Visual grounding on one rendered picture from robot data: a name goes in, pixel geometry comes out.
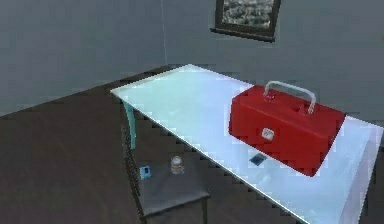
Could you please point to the wood barrel mug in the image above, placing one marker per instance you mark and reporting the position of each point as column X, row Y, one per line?
column 177, row 165

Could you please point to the dark grey chair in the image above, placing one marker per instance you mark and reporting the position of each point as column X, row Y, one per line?
column 170, row 190

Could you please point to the small dark flat card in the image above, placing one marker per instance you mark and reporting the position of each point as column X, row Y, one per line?
column 257, row 160

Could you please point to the dark framed wall picture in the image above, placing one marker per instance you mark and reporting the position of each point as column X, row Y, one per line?
column 248, row 16

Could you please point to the red tool box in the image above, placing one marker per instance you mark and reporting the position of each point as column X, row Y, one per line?
column 283, row 130

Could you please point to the small blue box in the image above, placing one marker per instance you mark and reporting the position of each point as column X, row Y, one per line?
column 145, row 172

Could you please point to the pale blue glass table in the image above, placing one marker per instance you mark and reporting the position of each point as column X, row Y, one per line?
column 196, row 110

